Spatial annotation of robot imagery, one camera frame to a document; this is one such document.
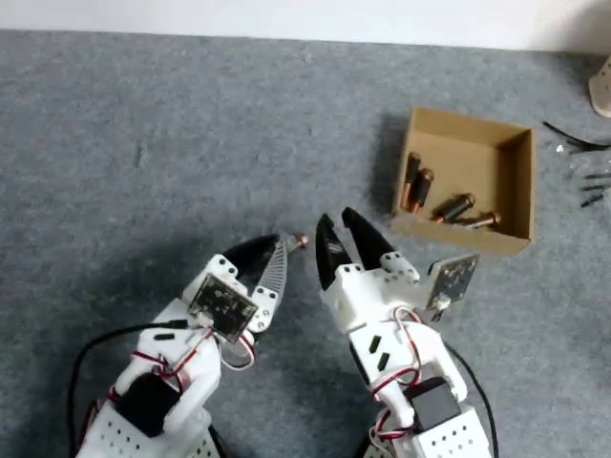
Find cardboard box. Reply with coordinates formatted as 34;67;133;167
390;106;539;260

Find white perforated plastic part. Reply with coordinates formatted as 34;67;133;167
587;53;611;120

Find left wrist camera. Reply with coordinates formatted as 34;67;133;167
186;272;262;344

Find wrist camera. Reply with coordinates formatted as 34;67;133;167
424;253;481;322
186;272;262;344

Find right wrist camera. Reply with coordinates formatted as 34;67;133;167
424;253;481;322

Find black cable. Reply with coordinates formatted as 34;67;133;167
446;343;501;458
68;320;190;457

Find black cable tie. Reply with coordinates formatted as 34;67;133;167
542;120;611;156

